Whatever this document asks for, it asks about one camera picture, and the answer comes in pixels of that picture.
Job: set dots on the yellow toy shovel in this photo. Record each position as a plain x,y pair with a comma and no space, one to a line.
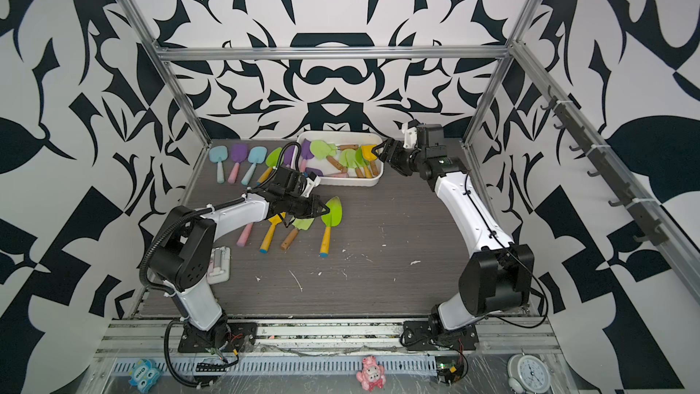
274,221

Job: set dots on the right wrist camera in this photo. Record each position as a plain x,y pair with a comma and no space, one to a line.
409,130

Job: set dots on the green shovel brown handle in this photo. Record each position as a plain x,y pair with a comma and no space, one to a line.
326,151

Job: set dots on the white plastic storage box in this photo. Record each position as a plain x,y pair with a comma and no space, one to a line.
353,153

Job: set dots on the small green circuit board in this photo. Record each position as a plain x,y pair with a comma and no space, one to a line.
450,370

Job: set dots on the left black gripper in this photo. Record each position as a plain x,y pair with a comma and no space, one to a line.
314,201

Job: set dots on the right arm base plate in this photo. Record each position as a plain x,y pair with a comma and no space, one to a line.
423,336

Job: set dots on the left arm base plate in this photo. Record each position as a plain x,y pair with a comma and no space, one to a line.
239,336

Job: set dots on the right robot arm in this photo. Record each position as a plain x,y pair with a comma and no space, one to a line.
498,275

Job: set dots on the white brush block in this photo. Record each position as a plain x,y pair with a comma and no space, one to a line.
219,270

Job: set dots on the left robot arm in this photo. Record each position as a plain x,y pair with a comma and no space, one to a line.
177,261

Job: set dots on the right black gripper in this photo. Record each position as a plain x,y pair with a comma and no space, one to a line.
392,157

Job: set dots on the green pointed shovel yellow handle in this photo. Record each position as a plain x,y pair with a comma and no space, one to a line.
330,220

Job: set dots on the black wall hook rack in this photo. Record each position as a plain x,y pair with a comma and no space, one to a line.
628,192

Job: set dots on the white alarm clock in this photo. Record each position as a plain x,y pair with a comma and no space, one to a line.
528,374

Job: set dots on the purple pointed shovel pink handle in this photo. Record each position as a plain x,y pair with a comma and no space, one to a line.
245,235

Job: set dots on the teal square shovel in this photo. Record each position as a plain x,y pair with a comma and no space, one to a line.
218,155

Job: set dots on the blue owl toy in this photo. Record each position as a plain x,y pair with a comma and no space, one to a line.
144,375

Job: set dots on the blue toy shovel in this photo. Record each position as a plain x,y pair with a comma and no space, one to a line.
256,156

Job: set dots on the green shovel wooden handle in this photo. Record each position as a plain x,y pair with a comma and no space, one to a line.
298,226

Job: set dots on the pink bear toy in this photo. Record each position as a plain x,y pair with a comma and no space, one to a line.
372,375

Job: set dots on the purple square shovel pink handle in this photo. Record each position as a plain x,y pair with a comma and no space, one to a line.
238,154

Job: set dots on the white slotted cable duct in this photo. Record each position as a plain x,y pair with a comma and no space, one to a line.
310,366

